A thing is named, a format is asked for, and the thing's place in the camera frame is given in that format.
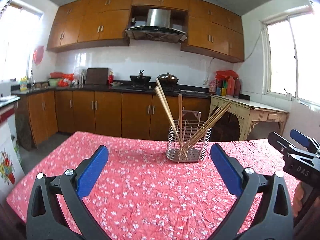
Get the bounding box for brown lower kitchen cabinets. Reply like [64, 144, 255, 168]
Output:
[11, 84, 212, 148]

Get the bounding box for brown kitchen cabinets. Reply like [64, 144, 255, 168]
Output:
[47, 0, 244, 63]
[11, 84, 212, 148]

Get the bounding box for brown upper kitchen cabinets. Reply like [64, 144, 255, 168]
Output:
[47, 0, 244, 63]

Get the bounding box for person's right hand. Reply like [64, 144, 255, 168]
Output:
[292, 181, 304, 217]

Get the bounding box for white floral appliance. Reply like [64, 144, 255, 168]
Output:
[0, 96, 26, 205]

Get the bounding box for cream wooden side table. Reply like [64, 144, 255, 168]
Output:
[209, 95, 289, 141]

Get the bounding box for red floral tablecloth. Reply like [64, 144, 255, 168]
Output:
[6, 130, 301, 240]

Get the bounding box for red bottles and condiments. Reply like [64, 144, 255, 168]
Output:
[209, 70, 241, 98]

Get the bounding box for yellow dish soap bottle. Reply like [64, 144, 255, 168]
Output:
[20, 76, 28, 91]

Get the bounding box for red basin and bags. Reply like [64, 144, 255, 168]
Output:
[48, 72, 74, 87]

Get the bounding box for dark cutting board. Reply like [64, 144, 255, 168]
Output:
[85, 68, 108, 85]

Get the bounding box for small red bottle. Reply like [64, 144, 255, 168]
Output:
[108, 71, 114, 85]

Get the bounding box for wooden chopstick in holder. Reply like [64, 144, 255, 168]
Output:
[155, 78, 185, 163]
[155, 85, 180, 146]

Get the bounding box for dark pot with lid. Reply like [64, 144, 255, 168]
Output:
[157, 72, 178, 85]

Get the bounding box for steel range hood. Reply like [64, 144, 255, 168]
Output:
[126, 7, 188, 43]

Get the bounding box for steel wire utensil holder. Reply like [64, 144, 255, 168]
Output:
[167, 110, 212, 163]

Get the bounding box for red plastic bag on wall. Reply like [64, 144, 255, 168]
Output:
[33, 46, 44, 66]

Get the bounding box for black wok with handle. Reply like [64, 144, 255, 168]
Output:
[130, 70, 151, 86]

